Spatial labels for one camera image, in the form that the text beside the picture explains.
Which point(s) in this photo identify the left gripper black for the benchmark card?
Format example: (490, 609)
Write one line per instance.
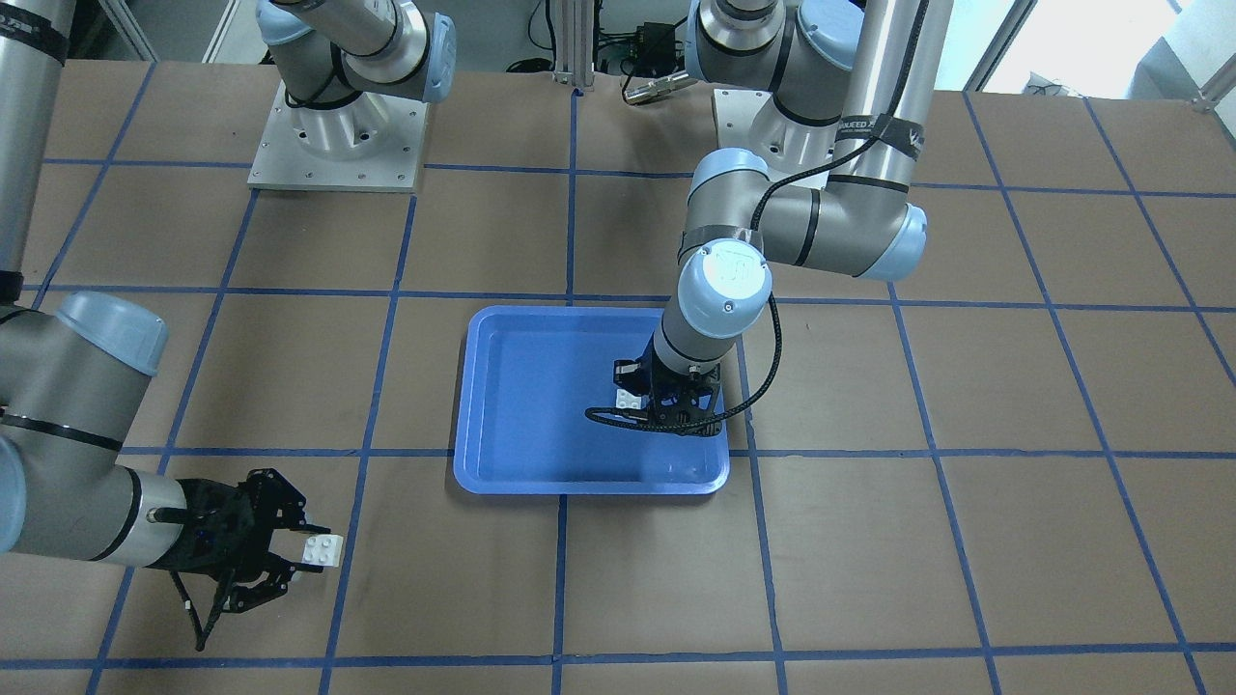
(629, 372)

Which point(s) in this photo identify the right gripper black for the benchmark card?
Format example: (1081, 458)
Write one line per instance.
(214, 530)

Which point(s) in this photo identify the white block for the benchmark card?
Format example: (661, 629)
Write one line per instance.
(323, 551)
(627, 400)

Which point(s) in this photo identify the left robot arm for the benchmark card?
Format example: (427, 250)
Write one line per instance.
(824, 186)

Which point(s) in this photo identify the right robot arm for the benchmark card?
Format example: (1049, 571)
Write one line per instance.
(74, 379)

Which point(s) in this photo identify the blue plastic tray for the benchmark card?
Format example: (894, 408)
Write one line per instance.
(529, 374)

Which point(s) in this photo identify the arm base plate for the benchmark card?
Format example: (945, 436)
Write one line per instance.
(751, 120)
(374, 144)

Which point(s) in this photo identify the aluminium frame post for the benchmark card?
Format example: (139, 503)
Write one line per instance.
(573, 39)

